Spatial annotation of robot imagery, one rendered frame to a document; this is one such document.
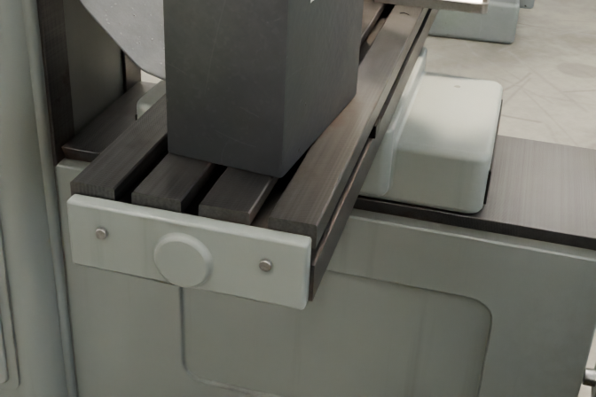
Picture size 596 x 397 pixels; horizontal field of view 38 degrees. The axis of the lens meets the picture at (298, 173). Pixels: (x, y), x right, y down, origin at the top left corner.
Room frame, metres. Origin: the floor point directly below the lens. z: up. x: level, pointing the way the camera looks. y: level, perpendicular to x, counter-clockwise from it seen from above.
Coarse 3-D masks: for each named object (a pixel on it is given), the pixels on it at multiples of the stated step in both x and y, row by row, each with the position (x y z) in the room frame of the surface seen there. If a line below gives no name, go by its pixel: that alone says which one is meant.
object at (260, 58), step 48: (192, 0) 0.72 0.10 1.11; (240, 0) 0.71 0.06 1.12; (288, 0) 0.69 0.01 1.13; (336, 0) 0.81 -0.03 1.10; (192, 48) 0.72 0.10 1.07; (240, 48) 0.71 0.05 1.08; (288, 48) 0.70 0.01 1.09; (336, 48) 0.82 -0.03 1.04; (192, 96) 0.72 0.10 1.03; (240, 96) 0.71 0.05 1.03; (288, 96) 0.70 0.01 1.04; (336, 96) 0.83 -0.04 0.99; (192, 144) 0.72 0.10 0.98; (240, 144) 0.71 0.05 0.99; (288, 144) 0.70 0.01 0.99
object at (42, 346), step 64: (0, 0) 1.09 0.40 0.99; (64, 0) 1.18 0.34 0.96; (0, 64) 1.08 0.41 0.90; (64, 64) 1.16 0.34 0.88; (128, 64) 1.36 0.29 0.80; (0, 128) 1.08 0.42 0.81; (64, 128) 1.14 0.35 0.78; (0, 192) 1.08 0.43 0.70; (0, 256) 1.07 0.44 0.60; (0, 320) 1.07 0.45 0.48; (64, 320) 1.10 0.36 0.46; (0, 384) 1.07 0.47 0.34; (64, 384) 1.10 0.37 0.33
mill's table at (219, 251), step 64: (384, 64) 1.00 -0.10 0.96; (128, 128) 0.78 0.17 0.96; (384, 128) 0.96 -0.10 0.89; (128, 192) 0.70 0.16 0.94; (192, 192) 0.67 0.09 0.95; (256, 192) 0.67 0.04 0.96; (320, 192) 0.67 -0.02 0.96; (128, 256) 0.64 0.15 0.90; (192, 256) 0.62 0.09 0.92; (256, 256) 0.61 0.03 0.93; (320, 256) 0.64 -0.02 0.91
